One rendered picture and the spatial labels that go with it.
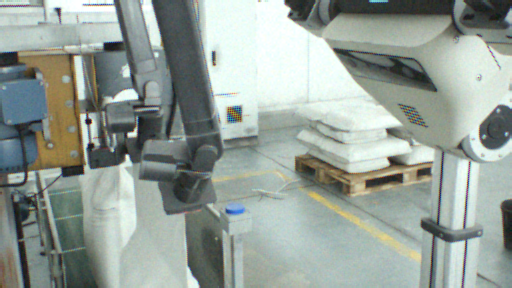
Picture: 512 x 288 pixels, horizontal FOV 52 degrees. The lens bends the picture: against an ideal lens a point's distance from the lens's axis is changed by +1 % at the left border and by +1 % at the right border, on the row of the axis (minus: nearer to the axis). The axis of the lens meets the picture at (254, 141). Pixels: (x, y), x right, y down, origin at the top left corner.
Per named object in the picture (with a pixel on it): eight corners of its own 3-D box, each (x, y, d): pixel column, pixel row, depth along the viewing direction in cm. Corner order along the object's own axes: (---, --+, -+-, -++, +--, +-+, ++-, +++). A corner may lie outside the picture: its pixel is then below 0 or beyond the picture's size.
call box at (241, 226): (252, 230, 162) (252, 212, 160) (228, 236, 159) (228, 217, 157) (242, 221, 169) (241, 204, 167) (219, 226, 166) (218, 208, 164)
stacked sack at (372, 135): (390, 143, 418) (391, 126, 414) (342, 148, 405) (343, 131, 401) (349, 126, 479) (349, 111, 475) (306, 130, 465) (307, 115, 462)
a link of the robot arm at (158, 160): (220, 150, 84) (217, 117, 90) (147, 140, 81) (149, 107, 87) (204, 201, 91) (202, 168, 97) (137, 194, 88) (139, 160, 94)
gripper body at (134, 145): (123, 143, 127) (124, 120, 122) (165, 138, 131) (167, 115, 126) (129, 161, 123) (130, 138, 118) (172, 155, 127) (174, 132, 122)
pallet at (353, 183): (462, 173, 456) (463, 157, 453) (350, 197, 404) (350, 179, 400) (397, 151, 527) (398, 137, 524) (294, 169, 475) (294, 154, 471)
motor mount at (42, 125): (56, 140, 125) (48, 72, 121) (26, 143, 122) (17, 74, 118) (47, 118, 150) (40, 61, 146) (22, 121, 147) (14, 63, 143)
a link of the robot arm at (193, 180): (216, 178, 89) (217, 149, 92) (176, 173, 87) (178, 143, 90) (207, 195, 94) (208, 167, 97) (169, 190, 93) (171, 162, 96)
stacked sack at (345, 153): (415, 155, 424) (416, 137, 421) (348, 168, 395) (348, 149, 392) (380, 144, 461) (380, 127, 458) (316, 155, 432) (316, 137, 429)
